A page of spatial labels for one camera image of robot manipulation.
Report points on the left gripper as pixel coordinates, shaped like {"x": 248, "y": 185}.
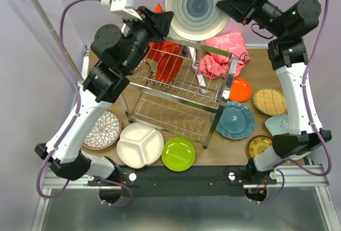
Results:
{"x": 156, "y": 24}

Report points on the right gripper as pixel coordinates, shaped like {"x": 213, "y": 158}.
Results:
{"x": 245, "y": 7}

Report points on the grey swirl ceramic plate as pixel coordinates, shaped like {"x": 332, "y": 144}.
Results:
{"x": 195, "y": 20}

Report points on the orange plate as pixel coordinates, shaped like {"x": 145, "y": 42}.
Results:
{"x": 240, "y": 90}

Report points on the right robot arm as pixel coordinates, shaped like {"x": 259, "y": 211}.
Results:
{"x": 289, "y": 59}

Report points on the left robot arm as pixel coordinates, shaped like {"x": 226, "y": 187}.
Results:
{"x": 119, "y": 55}

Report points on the steel two-tier dish rack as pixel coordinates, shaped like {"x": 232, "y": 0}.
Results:
{"x": 191, "y": 105}

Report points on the orange garment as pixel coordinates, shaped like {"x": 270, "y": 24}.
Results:
{"x": 168, "y": 56}

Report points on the woven bamboo plate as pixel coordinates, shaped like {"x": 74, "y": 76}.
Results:
{"x": 270, "y": 101}

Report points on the teal scalloped plate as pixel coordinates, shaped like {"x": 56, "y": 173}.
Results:
{"x": 236, "y": 122}

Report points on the floral brown rim plate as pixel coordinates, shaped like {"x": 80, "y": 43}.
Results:
{"x": 105, "y": 131}

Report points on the pale blue square plate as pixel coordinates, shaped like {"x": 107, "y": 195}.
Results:
{"x": 277, "y": 125}

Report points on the white divided plate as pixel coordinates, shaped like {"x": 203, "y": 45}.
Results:
{"x": 140, "y": 145}

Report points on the lime green plate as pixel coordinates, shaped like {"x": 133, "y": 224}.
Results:
{"x": 178, "y": 154}

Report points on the yellow black patterned plate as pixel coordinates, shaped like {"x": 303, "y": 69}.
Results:
{"x": 258, "y": 145}

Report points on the black base bar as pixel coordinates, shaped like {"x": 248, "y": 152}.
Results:
{"x": 159, "y": 181}

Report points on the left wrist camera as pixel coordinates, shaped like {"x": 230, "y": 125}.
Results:
{"x": 123, "y": 8}

